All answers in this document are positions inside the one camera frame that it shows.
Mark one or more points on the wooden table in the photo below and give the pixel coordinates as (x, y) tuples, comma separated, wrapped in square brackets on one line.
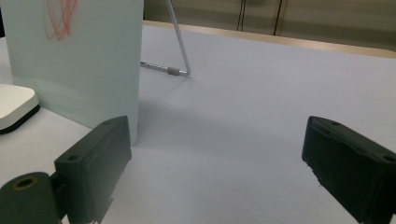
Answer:
[(280, 39)]

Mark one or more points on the white table mat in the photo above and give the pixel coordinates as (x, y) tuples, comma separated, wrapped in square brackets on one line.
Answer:
[(233, 109)]

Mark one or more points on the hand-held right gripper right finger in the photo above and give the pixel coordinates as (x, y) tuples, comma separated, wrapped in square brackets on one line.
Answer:
[(351, 165)]

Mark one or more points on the white board eraser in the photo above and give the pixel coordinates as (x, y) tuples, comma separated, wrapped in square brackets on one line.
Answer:
[(14, 104)]

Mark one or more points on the pale green glass whiteboard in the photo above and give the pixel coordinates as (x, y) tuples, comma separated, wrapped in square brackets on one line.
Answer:
[(77, 68)]

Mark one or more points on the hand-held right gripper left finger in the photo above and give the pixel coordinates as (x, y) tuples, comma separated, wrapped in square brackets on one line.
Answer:
[(93, 161)]

